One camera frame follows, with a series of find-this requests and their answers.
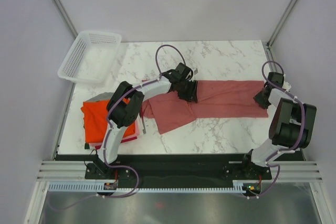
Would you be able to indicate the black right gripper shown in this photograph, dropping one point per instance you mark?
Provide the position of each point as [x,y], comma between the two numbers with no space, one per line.
[258,98]

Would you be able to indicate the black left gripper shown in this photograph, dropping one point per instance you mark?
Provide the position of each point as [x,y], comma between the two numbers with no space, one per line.
[191,95]

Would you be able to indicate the dusty pink t-shirt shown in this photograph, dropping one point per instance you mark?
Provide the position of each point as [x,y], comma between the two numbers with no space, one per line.
[215,99]

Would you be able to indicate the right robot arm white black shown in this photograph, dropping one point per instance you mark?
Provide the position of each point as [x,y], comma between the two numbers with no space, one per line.
[291,127]

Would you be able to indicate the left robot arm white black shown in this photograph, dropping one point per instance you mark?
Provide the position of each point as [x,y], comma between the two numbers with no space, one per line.
[125,104]

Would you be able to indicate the white folded t-shirt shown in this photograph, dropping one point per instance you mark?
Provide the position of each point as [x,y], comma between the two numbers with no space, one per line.
[140,126]

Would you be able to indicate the light pink folded t-shirt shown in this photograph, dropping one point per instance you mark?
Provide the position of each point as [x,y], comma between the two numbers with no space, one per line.
[130,134]

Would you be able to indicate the crimson folded t-shirt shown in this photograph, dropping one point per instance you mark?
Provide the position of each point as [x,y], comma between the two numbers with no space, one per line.
[98,131]

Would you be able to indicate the orange folded t-shirt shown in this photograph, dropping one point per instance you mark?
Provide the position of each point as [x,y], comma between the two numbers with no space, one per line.
[88,111]

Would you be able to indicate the white plastic basket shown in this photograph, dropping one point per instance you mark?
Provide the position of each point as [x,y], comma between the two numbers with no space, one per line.
[90,57]

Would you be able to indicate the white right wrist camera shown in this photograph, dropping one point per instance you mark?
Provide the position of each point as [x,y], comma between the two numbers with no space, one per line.
[286,85]

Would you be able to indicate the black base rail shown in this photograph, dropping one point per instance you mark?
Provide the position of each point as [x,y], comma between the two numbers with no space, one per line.
[168,171]

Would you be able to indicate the right aluminium frame post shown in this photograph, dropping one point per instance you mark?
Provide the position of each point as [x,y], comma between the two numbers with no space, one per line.
[279,26]

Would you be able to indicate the aluminium frame post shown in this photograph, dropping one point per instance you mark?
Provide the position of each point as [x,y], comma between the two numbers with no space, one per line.
[279,26]
[65,17]

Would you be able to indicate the left aluminium frame post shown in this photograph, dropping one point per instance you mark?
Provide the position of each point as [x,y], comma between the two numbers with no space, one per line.
[65,17]

